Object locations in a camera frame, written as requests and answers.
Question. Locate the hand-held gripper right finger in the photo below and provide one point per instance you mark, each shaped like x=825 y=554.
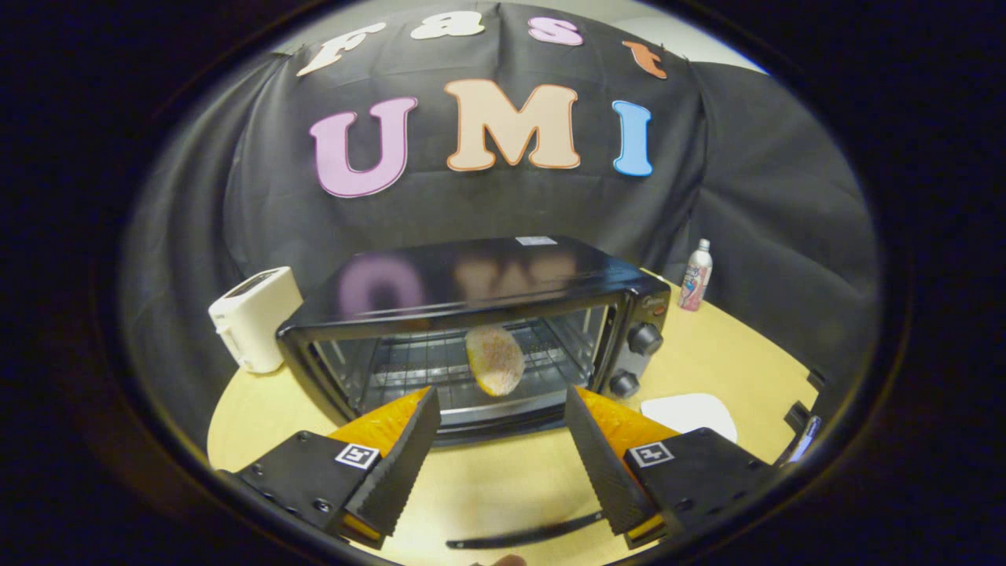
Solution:
x=601 y=464

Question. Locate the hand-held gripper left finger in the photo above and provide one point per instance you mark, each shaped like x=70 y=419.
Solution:
x=401 y=464

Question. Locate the round breaded patty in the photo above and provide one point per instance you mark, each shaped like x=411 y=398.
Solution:
x=495 y=360

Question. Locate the black toaster oven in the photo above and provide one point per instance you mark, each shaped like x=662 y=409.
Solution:
x=471 y=279

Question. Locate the black oven knob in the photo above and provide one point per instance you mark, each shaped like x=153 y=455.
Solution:
x=644 y=339
x=624 y=384

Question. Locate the white pop-up toaster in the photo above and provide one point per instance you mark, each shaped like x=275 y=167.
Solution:
x=253 y=318

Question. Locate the white plate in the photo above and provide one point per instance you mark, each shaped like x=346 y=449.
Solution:
x=692 y=413

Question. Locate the dark device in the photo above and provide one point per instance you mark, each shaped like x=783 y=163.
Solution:
x=803 y=428

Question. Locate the pink and white bottle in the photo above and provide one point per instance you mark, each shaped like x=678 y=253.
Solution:
x=695 y=277

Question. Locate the black backdrop cloth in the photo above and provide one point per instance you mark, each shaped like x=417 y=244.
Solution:
x=747 y=181

